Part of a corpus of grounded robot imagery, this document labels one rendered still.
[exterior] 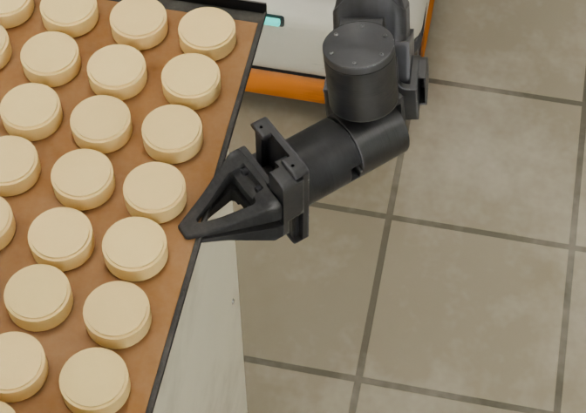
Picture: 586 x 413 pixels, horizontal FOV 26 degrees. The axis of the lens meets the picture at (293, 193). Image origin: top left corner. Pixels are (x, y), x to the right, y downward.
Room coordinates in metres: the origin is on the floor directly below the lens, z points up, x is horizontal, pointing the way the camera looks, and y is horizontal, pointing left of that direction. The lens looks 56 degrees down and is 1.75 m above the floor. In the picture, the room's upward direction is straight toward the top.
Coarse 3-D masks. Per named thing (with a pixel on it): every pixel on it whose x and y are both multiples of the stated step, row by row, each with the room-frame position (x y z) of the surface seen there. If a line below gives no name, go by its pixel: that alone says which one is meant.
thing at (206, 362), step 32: (224, 256) 0.70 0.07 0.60; (192, 288) 0.59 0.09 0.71; (224, 288) 0.69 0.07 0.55; (192, 320) 0.58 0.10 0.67; (224, 320) 0.68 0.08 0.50; (192, 352) 0.57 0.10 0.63; (224, 352) 0.67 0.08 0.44; (160, 384) 0.49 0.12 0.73; (192, 384) 0.56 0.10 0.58; (224, 384) 0.66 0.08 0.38
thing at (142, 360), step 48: (96, 48) 0.73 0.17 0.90; (240, 48) 0.73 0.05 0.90; (0, 96) 0.68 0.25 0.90; (144, 96) 0.68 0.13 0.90; (48, 144) 0.62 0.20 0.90; (48, 192) 0.58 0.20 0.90; (192, 192) 0.58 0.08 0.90; (96, 240) 0.53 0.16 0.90; (192, 240) 0.53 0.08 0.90; (0, 288) 0.49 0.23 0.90; (144, 288) 0.49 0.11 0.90; (48, 336) 0.45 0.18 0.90; (144, 336) 0.45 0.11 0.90; (48, 384) 0.41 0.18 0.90; (144, 384) 0.41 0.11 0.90
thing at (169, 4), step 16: (112, 0) 0.79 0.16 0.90; (160, 0) 0.79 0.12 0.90; (176, 0) 0.79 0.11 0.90; (192, 0) 0.78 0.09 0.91; (208, 0) 0.78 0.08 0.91; (224, 0) 0.78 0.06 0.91; (240, 0) 0.78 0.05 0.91; (240, 16) 0.77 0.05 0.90; (256, 16) 0.77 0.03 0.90; (256, 32) 0.75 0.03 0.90; (256, 48) 0.73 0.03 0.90; (240, 96) 0.67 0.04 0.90; (224, 144) 0.63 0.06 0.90; (224, 160) 0.61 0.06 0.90; (208, 208) 0.56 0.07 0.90; (192, 256) 0.52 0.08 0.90; (192, 272) 0.50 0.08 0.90; (176, 320) 0.46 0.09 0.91; (160, 368) 0.42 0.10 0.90
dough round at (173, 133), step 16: (160, 112) 0.64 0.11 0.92; (176, 112) 0.64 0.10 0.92; (192, 112) 0.64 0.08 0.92; (144, 128) 0.63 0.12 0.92; (160, 128) 0.63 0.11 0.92; (176, 128) 0.63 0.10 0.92; (192, 128) 0.63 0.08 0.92; (144, 144) 0.62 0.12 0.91; (160, 144) 0.61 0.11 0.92; (176, 144) 0.61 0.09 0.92; (192, 144) 0.61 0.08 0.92; (160, 160) 0.60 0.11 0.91; (176, 160) 0.60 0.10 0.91
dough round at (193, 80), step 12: (180, 60) 0.70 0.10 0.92; (192, 60) 0.70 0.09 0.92; (204, 60) 0.70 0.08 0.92; (168, 72) 0.69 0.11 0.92; (180, 72) 0.69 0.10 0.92; (192, 72) 0.69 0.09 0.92; (204, 72) 0.69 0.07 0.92; (216, 72) 0.69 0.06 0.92; (168, 84) 0.67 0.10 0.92; (180, 84) 0.67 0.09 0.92; (192, 84) 0.67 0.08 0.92; (204, 84) 0.67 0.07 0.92; (216, 84) 0.67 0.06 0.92; (168, 96) 0.67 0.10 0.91; (180, 96) 0.66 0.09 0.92; (192, 96) 0.66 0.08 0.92; (204, 96) 0.66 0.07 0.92; (216, 96) 0.67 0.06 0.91; (192, 108) 0.66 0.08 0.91
